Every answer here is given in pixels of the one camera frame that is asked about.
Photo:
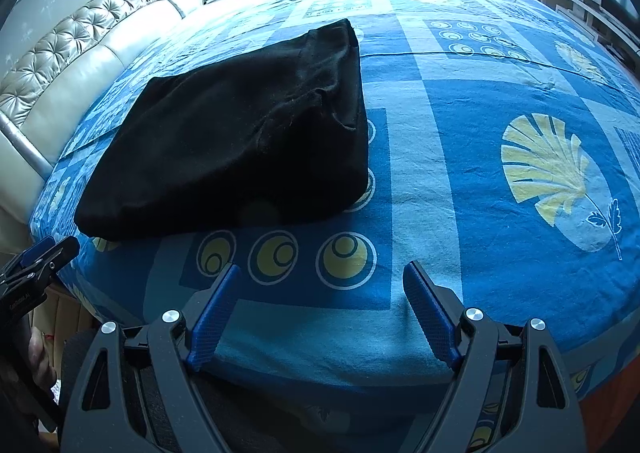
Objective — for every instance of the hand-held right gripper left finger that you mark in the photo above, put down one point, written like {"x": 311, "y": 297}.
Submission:
{"x": 212, "y": 320}

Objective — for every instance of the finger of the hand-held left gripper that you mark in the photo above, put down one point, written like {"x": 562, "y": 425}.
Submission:
{"x": 40, "y": 247}
{"x": 62, "y": 253}

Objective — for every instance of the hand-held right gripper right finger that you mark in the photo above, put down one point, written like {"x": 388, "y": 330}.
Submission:
{"x": 430, "y": 315}

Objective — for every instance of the black pants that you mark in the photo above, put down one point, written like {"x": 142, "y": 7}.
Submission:
{"x": 235, "y": 133}

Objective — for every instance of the person's left hand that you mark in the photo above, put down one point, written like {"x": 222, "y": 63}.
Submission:
{"x": 42, "y": 358}

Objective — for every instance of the beige nightstand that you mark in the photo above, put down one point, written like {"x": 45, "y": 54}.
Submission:
{"x": 70, "y": 315}

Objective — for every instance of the blue printed bedsheet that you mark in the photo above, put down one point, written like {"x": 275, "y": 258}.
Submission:
{"x": 475, "y": 158}

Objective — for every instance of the cream leather headboard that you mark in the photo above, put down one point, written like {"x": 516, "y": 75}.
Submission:
{"x": 65, "y": 63}

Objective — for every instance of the white television stand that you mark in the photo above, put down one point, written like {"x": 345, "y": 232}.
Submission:
{"x": 600, "y": 28}

